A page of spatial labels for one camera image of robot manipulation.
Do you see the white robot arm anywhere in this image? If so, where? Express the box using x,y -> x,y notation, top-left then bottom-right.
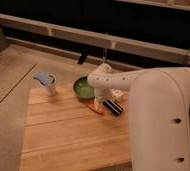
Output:
88,63 -> 190,171

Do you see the green ceramic bowl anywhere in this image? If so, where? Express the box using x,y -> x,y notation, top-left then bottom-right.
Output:
73,76 -> 94,99

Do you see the white small box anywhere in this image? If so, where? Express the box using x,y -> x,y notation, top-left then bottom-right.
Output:
111,89 -> 124,101

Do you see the black striped rectangular block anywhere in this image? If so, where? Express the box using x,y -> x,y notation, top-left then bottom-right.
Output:
103,100 -> 123,116

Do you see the white cup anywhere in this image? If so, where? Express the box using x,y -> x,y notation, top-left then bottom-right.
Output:
44,76 -> 57,96

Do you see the wooden cutting board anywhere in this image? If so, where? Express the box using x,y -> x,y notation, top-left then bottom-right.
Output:
20,85 -> 132,171

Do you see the blue cloth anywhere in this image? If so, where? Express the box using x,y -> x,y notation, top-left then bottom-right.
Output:
33,72 -> 54,86

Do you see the white shelf rail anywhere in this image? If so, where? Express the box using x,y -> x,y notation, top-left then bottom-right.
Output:
0,13 -> 190,64

